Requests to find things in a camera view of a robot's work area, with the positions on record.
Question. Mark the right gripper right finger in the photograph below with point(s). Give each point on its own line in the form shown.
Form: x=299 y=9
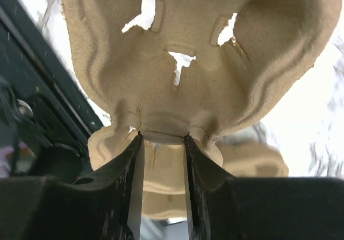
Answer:
x=222 y=206

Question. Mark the brown cardboard cup carrier top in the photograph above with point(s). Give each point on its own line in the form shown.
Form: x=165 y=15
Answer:
x=202 y=67

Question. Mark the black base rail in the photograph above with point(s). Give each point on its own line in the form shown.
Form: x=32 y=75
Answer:
x=40 y=102

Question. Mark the brown cardboard cup carrier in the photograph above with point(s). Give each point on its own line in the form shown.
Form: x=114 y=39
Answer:
x=202 y=67
x=164 y=190

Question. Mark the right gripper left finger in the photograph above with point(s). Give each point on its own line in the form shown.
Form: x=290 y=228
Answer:
x=106 y=204

